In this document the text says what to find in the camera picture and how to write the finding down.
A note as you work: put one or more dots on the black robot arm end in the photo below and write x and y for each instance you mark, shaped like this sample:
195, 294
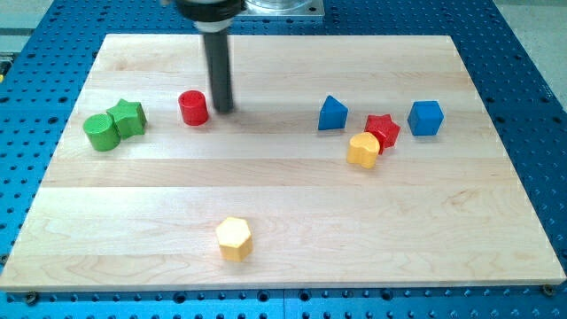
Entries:
210, 16

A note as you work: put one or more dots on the light wooden board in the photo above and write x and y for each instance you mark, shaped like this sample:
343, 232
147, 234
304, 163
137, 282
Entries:
438, 210

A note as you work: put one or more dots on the blue triangle block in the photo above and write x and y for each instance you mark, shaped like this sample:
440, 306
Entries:
333, 114

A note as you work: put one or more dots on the yellow heart block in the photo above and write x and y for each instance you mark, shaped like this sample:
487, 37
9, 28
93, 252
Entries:
363, 149

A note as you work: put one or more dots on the yellow hexagon block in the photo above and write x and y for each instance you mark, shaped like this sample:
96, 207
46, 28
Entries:
234, 238

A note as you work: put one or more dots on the red cylinder block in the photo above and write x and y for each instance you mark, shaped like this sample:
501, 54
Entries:
193, 107

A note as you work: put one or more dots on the red star block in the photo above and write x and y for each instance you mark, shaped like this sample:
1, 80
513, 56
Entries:
384, 129

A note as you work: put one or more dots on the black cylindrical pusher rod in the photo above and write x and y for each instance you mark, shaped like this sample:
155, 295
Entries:
219, 72

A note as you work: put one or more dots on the blue cube block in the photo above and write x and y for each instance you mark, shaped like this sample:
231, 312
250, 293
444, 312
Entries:
425, 118

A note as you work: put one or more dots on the green star block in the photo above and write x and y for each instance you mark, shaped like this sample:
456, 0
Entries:
129, 118

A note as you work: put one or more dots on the green cylinder block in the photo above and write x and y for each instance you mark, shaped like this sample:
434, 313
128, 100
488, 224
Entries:
101, 132

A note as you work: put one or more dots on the blue perforated table plate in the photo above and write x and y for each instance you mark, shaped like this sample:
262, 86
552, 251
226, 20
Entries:
47, 76

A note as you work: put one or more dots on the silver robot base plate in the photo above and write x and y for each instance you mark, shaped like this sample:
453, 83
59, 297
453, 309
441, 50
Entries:
283, 8

